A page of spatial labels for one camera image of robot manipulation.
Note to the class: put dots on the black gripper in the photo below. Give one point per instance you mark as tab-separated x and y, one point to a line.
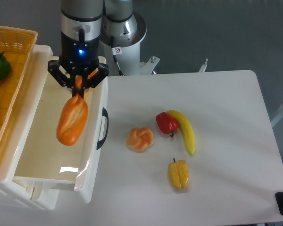
78	58

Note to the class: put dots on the long orange bread loaf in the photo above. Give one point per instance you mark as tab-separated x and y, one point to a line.
72	119

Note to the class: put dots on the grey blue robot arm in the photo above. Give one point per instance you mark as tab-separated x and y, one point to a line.
82	19

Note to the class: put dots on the round knotted bread roll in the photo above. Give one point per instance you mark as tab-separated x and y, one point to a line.
139	139

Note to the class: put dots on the open upper white drawer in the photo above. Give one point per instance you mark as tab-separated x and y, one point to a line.
51	166

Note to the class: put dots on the white plastic drawer cabinet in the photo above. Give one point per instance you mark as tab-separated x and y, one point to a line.
19	150

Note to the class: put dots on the orange woven basket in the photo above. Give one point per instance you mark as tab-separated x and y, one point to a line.
17	45

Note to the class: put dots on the red bell pepper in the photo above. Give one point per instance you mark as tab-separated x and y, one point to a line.
166	123

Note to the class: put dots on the yellow banana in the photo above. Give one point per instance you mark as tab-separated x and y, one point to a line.
186	130

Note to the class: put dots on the yellow bell pepper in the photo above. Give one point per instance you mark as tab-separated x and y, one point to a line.
178	174

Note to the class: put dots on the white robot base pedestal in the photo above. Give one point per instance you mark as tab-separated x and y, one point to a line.
121	42

